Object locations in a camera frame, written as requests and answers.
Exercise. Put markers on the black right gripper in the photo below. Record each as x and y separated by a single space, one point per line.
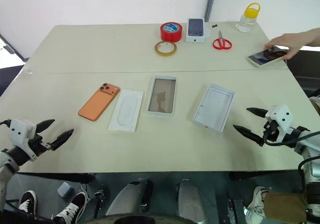
271 131

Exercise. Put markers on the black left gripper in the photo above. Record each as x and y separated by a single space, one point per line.
37 145

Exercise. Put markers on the orange phone box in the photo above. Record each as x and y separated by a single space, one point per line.
213 108

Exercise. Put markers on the orange smartphone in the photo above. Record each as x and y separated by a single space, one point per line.
97 104

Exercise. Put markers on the white smartphone with lit screen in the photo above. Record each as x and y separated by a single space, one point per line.
262 58

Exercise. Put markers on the white paper insert tray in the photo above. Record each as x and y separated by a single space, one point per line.
126 110

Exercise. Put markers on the white box bottom tray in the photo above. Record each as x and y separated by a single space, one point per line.
161 96

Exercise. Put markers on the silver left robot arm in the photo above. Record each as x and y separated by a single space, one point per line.
7 164

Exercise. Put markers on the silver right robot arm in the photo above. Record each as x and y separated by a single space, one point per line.
308 144

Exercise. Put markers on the person's bare forearm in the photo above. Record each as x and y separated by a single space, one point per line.
311 37

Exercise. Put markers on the small grey box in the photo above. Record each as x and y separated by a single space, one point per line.
65 189

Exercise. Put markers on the dark phone picture box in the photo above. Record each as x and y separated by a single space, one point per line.
195 30

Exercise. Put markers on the person's bare hand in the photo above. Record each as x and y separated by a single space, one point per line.
287 40

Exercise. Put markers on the white tape scrap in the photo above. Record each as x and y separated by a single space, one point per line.
28 71

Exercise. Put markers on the black and white sneaker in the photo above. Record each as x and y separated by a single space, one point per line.
27 201
71 207

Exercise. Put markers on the dark furniture beside table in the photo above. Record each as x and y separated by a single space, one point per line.
305 67

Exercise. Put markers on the brown trouser leg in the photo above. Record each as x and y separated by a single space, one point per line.
285 206

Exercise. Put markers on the silver left robot leg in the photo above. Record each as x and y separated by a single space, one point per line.
127 196

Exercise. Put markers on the silver robot leg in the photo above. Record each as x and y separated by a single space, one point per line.
190 199
127 196

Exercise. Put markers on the silver right robot leg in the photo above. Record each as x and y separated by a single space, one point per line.
190 199

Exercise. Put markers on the clear jar with yellow lid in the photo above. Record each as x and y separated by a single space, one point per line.
246 22

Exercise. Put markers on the small black object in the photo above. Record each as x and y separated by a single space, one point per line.
214 26

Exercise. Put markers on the yellowish clear tape roll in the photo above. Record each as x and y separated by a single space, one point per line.
157 50

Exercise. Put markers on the red tape roll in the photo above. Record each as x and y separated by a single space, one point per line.
171 34

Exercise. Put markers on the grey metal pole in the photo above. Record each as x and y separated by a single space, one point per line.
210 2

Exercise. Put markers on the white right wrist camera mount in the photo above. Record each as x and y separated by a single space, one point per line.
281 118

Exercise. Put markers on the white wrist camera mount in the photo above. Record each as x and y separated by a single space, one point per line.
281 118
18 131

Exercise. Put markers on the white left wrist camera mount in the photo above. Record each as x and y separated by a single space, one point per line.
18 131

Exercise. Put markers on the grey window frame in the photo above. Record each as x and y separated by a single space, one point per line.
11 49

